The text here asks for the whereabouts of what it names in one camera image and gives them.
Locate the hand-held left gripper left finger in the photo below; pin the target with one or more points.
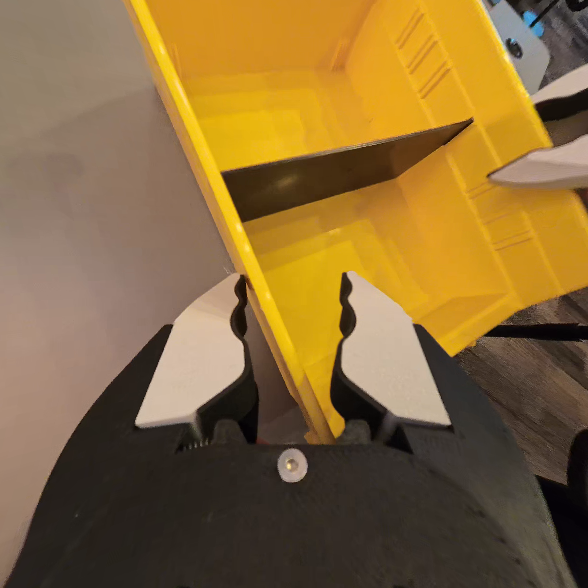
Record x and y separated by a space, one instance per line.
197 367

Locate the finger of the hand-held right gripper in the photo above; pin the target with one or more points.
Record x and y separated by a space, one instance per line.
546 167
565 87

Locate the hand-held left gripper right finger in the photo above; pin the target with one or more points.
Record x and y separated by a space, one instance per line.
390 367

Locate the yellow plastic bin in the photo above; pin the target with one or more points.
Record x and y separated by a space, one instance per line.
285 115

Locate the grey metal plate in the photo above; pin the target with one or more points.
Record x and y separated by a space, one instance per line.
510 27

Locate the black bin divider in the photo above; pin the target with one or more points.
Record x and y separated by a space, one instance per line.
321 179

